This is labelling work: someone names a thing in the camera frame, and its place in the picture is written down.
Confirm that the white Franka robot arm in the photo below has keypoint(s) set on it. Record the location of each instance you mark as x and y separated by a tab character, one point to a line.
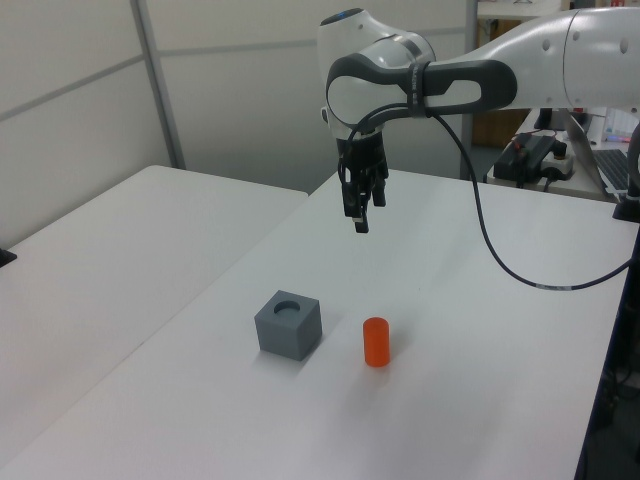
525	55

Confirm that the white emergency stop button box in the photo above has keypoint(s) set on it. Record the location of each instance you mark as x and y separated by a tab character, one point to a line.
560	162

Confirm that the black power supply box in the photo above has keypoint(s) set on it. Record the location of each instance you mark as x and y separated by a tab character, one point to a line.
525	152

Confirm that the grey partition post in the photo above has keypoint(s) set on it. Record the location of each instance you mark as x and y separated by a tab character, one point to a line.
160	85

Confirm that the silver laptop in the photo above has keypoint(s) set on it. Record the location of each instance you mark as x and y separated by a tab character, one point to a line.
607	167

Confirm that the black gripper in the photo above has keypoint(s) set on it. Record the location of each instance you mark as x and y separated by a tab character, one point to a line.
361	155

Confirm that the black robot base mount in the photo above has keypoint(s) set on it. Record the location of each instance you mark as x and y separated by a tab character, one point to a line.
628	207

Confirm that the black stand pole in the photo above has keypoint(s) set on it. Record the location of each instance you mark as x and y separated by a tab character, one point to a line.
612	380

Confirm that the grey block with round hole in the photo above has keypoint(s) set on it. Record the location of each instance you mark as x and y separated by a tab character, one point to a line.
290	332

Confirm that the orange cylinder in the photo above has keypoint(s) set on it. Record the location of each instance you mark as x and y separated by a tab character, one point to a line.
376	342

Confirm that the brown cardboard box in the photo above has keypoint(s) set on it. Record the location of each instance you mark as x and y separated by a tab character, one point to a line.
497	127

